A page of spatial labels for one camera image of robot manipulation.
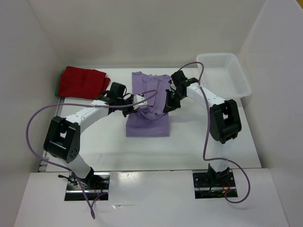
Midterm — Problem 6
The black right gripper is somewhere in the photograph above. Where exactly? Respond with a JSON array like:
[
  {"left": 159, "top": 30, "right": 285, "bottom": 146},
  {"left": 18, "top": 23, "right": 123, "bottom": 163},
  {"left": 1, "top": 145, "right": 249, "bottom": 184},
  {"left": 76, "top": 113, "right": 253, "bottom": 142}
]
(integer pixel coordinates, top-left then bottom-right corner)
[{"left": 163, "top": 89, "right": 185, "bottom": 114}]

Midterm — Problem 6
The lavender t shirt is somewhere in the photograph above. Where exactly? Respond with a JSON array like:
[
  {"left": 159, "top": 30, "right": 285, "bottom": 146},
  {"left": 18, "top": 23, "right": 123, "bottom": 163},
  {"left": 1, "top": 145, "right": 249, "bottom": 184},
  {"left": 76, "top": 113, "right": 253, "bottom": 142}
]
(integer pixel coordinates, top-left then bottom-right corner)
[{"left": 125, "top": 71, "right": 170, "bottom": 138}]

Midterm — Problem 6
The red t shirt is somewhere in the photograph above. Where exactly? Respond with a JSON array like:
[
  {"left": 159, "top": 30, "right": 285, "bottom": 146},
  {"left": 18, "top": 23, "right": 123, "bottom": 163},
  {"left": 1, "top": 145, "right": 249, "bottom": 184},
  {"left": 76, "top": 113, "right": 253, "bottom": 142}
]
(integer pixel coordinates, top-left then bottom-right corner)
[{"left": 54, "top": 66, "right": 111, "bottom": 99}]

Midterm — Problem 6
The green t shirt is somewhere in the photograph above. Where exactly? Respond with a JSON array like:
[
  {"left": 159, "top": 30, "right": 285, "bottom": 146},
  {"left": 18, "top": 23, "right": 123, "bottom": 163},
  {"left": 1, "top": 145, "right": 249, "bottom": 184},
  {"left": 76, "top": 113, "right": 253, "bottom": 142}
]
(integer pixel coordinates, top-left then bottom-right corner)
[{"left": 54, "top": 70, "right": 65, "bottom": 98}]

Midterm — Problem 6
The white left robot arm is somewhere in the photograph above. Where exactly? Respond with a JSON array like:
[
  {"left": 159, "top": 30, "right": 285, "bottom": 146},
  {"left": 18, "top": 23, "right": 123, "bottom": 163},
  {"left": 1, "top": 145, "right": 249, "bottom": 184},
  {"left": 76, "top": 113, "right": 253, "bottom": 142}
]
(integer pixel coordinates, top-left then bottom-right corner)
[{"left": 43, "top": 82, "right": 144, "bottom": 189}]

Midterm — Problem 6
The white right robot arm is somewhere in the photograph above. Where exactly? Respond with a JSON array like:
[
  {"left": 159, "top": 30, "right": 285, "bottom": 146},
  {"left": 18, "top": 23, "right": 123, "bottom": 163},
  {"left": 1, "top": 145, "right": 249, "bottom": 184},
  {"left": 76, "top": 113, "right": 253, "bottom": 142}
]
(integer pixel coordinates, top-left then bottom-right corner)
[{"left": 163, "top": 73, "right": 242, "bottom": 186}]

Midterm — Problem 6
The white plastic bin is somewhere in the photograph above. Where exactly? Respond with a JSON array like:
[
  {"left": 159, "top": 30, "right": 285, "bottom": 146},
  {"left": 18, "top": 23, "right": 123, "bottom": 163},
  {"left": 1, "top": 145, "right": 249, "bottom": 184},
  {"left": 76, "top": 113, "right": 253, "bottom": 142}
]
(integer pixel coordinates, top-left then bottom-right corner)
[{"left": 196, "top": 53, "right": 252, "bottom": 99}]

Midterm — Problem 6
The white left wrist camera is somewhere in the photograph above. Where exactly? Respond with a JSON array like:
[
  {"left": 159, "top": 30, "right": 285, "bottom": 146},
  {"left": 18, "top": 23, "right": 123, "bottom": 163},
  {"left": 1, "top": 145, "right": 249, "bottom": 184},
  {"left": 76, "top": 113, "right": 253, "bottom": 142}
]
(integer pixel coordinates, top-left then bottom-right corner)
[{"left": 133, "top": 95, "right": 147, "bottom": 109}]

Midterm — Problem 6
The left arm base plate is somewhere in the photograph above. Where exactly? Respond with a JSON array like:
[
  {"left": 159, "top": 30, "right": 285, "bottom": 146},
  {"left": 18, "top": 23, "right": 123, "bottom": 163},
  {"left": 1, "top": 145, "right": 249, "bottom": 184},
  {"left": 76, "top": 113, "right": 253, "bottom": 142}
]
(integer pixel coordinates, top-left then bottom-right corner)
[{"left": 64, "top": 172, "right": 110, "bottom": 201}]

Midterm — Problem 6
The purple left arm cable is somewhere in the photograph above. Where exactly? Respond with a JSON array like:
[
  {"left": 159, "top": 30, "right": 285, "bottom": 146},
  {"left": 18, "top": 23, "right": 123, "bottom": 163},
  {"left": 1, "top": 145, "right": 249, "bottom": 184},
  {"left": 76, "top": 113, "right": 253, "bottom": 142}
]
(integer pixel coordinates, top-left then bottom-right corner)
[{"left": 26, "top": 90, "right": 159, "bottom": 219}]

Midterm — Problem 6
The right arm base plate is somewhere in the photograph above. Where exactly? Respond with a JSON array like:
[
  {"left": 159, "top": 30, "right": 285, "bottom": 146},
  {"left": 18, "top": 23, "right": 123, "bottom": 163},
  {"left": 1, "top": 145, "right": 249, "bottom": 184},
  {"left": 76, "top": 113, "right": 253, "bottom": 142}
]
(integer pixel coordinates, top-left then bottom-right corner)
[{"left": 192, "top": 170, "right": 238, "bottom": 199}]

